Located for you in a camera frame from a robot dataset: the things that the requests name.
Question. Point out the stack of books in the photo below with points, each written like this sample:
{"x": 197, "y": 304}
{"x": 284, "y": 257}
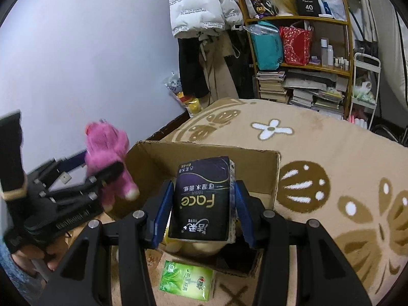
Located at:
{"x": 271, "y": 86}

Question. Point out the dark hanging clothes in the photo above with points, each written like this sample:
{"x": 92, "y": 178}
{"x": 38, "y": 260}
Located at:
{"x": 244, "y": 70}

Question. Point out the red gift bag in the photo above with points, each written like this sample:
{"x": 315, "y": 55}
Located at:
{"x": 295, "y": 46}

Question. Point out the pink plush bear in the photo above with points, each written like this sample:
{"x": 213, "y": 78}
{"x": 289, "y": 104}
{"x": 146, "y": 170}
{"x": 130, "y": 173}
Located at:
{"x": 105, "y": 146}

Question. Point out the beige coat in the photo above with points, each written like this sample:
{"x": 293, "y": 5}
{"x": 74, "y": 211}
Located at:
{"x": 220, "y": 76}

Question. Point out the wooden shelf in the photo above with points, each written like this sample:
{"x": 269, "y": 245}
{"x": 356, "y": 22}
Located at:
{"x": 318, "y": 20}

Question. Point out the white metal cart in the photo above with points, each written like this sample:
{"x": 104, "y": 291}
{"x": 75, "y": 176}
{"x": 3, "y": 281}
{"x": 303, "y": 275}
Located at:
{"x": 366, "y": 60}

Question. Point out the person's left forearm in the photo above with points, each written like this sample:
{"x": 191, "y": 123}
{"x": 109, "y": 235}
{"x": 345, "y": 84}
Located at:
{"x": 12, "y": 280}

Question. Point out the black box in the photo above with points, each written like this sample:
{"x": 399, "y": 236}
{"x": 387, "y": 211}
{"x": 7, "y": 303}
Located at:
{"x": 307, "y": 4}

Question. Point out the clear plastic bag of goods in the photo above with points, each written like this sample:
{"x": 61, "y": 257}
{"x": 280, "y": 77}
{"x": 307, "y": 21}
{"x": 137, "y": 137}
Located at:
{"x": 191, "y": 105}

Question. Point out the yellow-haired plush doll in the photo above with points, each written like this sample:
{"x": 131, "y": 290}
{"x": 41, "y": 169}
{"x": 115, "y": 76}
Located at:
{"x": 197, "y": 248}

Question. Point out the white puffer jacket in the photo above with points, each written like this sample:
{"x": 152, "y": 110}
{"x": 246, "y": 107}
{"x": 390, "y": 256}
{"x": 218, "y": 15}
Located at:
{"x": 197, "y": 6}

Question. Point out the small bag of green goods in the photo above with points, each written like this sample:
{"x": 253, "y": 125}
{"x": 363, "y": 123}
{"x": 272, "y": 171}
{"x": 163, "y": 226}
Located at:
{"x": 363, "y": 91}

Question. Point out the beige patterned blanket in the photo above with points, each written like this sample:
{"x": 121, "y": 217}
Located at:
{"x": 318, "y": 153}

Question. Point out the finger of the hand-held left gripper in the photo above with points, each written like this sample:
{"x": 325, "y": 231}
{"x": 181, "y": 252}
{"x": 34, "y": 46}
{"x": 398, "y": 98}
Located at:
{"x": 75, "y": 161}
{"x": 108, "y": 170}

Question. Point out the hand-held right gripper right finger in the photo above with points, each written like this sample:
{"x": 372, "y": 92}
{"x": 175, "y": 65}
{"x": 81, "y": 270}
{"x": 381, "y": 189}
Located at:
{"x": 245, "y": 216}

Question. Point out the person's left hand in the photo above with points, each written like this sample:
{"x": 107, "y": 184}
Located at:
{"x": 30, "y": 258}

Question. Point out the pile of papers and booklets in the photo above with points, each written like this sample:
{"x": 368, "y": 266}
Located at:
{"x": 315, "y": 92}

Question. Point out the black coat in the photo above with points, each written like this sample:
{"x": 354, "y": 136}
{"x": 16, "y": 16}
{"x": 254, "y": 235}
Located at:
{"x": 191, "y": 70}

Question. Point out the black tissue pack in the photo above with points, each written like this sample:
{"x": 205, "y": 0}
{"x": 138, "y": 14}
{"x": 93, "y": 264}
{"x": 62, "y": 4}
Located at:
{"x": 200, "y": 197}

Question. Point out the row of cosmetic bottles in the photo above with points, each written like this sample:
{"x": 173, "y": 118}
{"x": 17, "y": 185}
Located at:
{"x": 328, "y": 54}

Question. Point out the green tissue pack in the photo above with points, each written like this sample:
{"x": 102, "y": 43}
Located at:
{"x": 185, "y": 280}

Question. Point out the cardboard box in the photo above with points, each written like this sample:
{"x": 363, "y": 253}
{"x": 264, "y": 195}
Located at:
{"x": 153, "y": 159}

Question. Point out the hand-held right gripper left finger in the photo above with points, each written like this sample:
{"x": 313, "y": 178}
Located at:
{"x": 162, "y": 216}

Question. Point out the teal bag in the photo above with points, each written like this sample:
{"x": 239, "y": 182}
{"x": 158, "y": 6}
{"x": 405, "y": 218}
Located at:
{"x": 266, "y": 47}

